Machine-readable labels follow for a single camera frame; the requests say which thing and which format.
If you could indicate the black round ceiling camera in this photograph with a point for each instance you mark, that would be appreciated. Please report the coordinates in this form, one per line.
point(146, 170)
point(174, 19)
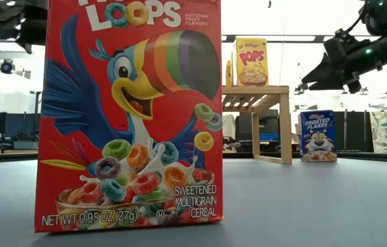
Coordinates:
point(7, 66)

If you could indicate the red Froot Loops cereal box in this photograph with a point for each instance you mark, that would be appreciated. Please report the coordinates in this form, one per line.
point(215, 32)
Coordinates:
point(128, 120)

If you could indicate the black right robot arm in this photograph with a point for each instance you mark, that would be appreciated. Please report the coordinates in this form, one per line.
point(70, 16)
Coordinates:
point(385, 41)

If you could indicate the slatted wooden shelf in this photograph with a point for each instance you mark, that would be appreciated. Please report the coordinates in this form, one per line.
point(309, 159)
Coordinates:
point(255, 90)

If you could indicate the blue Frosted Flakes cereal box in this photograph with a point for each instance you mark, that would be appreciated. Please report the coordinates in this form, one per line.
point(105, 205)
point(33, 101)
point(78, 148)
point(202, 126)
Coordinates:
point(317, 137)

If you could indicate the blue crate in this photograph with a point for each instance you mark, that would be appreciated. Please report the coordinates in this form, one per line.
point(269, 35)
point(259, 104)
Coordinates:
point(269, 137)

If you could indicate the white cloth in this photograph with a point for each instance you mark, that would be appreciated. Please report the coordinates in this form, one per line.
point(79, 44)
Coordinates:
point(228, 126)

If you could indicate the yellow Pops cereal box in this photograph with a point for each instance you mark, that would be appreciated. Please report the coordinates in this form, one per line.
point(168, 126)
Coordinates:
point(252, 61)
point(228, 72)

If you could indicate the dark office partition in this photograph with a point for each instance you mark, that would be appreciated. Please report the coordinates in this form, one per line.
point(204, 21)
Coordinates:
point(351, 130)

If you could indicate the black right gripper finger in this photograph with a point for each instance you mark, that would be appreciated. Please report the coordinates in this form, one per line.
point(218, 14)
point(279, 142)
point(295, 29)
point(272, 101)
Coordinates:
point(327, 86)
point(327, 73)

